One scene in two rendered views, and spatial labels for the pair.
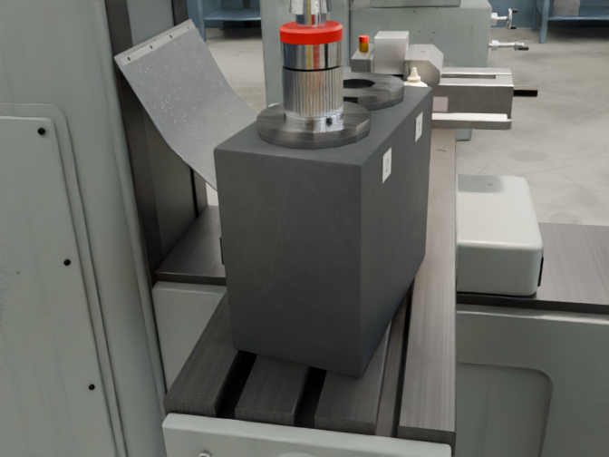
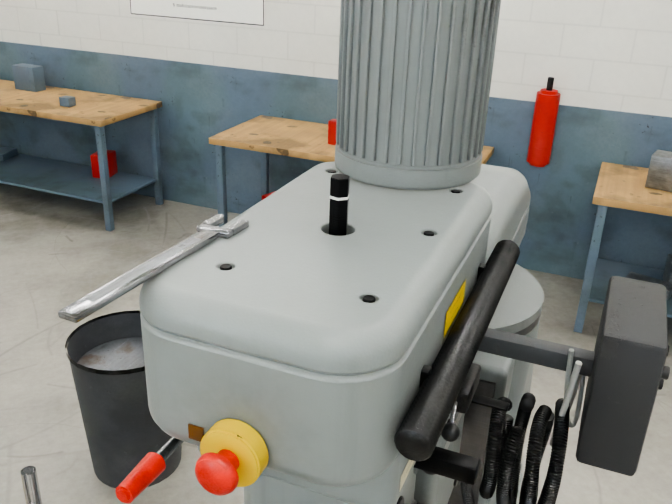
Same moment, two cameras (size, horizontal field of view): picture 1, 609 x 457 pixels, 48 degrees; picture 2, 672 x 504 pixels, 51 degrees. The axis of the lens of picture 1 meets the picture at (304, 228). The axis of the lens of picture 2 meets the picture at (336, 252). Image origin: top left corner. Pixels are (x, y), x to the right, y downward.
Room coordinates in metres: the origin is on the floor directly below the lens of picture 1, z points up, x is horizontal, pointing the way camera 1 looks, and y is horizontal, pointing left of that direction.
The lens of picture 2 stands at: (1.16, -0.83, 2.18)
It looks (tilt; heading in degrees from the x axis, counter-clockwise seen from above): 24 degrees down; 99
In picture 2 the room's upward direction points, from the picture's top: 2 degrees clockwise
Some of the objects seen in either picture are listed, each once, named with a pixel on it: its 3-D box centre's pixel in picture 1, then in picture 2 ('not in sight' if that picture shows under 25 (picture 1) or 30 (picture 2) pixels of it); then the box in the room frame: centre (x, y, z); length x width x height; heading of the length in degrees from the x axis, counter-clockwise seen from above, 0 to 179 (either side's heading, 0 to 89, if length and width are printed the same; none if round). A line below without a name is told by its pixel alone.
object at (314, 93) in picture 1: (312, 77); not in sight; (0.52, -0.01, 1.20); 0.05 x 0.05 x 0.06
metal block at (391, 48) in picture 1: (391, 52); not in sight; (1.18, -0.16, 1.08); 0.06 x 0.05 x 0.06; 167
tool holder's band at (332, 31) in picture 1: (311, 31); not in sight; (0.52, -0.01, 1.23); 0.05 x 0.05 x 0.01
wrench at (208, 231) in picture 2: not in sight; (162, 261); (0.90, -0.27, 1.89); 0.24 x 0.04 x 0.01; 75
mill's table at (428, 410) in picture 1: (380, 174); not in sight; (0.99, -0.12, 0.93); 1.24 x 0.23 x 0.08; 168
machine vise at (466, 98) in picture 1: (408, 82); not in sight; (1.17, -0.19, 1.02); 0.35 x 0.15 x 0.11; 77
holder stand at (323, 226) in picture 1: (337, 205); not in sight; (0.57, -0.03, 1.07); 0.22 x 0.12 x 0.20; 156
